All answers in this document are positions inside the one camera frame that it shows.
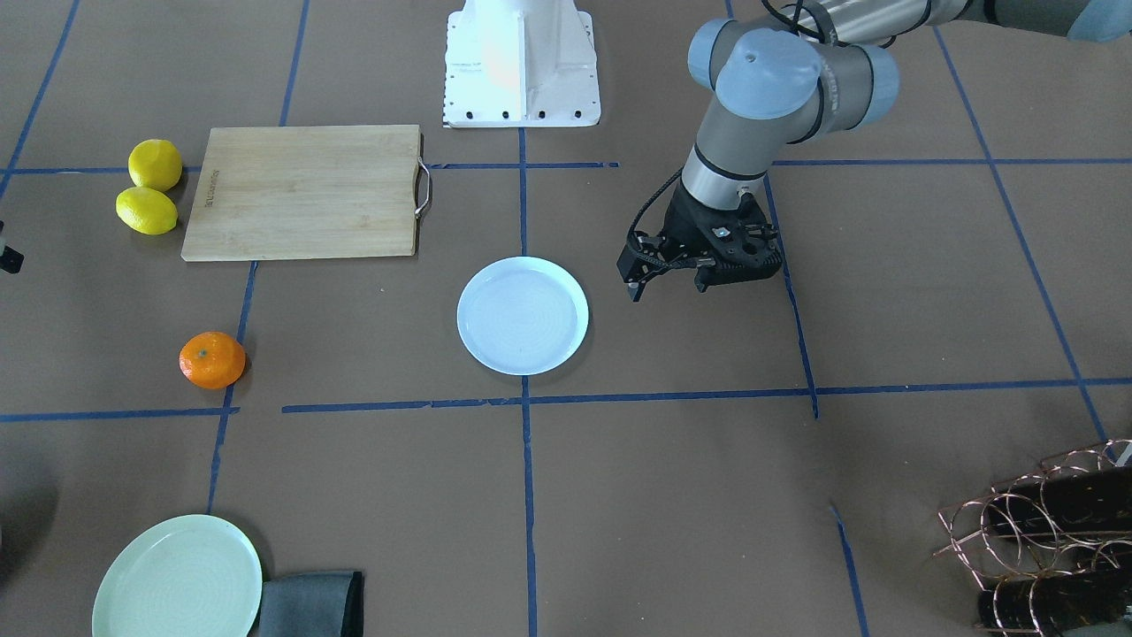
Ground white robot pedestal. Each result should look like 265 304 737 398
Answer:
441 1 601 129

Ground dark wine bottle front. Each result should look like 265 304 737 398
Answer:
977 568 1131 636

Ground dark wine bottle middle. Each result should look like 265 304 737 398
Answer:
985 466 1131 541

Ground orange mandarin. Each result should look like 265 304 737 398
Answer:
179 332 248 388

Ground yellow lemon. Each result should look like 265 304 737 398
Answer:
126 140 185 192
115 186 179 235

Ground dark wine bottle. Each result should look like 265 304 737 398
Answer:
985 466 1131 541
977 568 1131 636

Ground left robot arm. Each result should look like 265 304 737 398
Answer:
617 1 1131 301

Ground light blue plate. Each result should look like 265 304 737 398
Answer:
455 257 590 376

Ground light green plate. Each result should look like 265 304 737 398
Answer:
91 515 264 636

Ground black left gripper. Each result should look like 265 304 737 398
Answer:
617 184 784 303

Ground bamboo cutting board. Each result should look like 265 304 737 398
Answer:
181 124 430 262

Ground copper wire bottle rack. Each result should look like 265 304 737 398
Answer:
937 439 1131 636

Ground dark grey folded cloth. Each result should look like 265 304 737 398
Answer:
258 570 365 636

